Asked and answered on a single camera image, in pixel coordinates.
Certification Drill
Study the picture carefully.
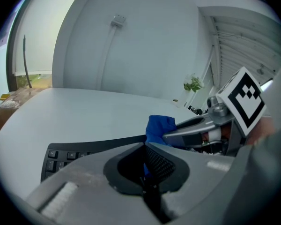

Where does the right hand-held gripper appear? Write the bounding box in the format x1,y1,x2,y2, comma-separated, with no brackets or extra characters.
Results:
162,66,268,157

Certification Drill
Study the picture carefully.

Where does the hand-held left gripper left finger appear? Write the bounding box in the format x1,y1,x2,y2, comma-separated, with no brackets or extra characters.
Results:
25,142,160,225

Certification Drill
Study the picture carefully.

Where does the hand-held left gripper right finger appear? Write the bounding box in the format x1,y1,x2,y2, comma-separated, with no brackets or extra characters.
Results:
147,142,237,223

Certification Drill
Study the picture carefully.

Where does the blue cloth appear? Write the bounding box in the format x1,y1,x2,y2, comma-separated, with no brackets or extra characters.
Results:
143,114,178,179

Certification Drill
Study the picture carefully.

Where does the black keyboard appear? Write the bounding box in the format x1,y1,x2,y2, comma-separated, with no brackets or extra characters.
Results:
40,142,145,183

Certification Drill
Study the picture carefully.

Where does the person's right forearm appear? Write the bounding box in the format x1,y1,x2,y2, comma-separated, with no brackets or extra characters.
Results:
247,117,278,146

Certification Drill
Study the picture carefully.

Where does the white vase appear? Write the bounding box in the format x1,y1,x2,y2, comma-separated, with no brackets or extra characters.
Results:
183,90,195,108

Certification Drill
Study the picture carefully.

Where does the green flowering plant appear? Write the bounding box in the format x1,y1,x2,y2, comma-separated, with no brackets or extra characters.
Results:
183,73,205,94

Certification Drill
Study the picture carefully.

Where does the brown cardboard box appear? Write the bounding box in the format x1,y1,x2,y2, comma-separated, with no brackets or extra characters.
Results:
0,87,52,131

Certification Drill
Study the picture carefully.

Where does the thin black pole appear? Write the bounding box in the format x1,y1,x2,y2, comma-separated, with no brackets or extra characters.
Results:
22,34,33,89

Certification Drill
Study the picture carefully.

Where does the window with roller blind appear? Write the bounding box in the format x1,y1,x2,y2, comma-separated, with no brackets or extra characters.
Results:
5,0,88,93

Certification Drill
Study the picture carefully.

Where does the white wall cable conduit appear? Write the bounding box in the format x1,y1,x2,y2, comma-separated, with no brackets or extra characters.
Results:
95,26,118,91

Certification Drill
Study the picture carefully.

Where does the white wall outlet box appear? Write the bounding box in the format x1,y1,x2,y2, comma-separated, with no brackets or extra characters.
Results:
110,13,127,29

